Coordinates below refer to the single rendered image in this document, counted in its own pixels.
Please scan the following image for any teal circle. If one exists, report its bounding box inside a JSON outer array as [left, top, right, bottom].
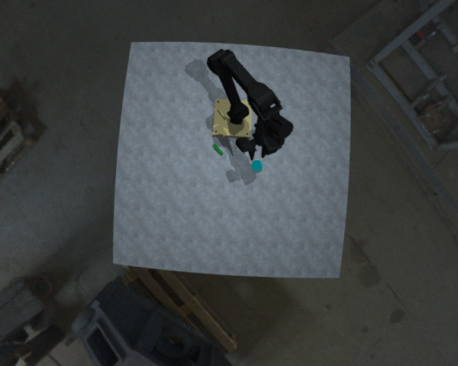
[[252, 160, 263, 172]]

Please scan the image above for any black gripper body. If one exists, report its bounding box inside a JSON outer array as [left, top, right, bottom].
[[236, 123, 271, 153]]

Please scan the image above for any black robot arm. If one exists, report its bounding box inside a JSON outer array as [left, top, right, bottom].
[[207, 49, 293, 155]]

